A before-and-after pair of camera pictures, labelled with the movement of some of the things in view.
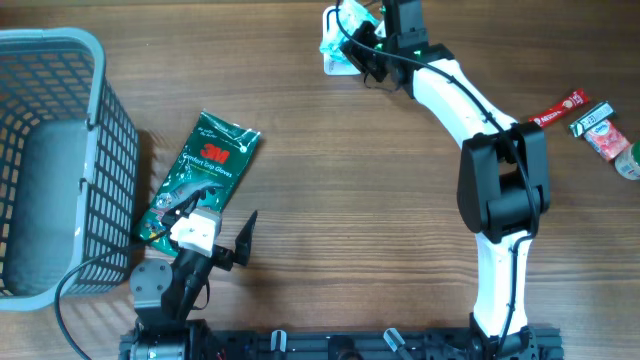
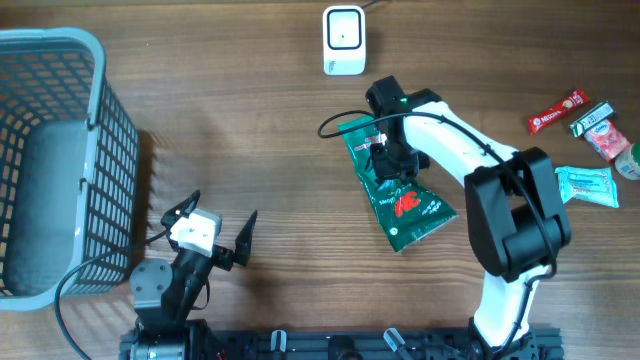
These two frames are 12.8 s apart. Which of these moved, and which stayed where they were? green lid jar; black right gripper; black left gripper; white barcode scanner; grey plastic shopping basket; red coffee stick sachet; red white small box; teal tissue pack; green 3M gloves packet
Moved: teal tissue pack; black right gripper; green 3M gloves packet
Stayed: black left gripper; grey plastic shopping basket; green lid jar; white barcode scanner; red white small box; red coffee stick sachet
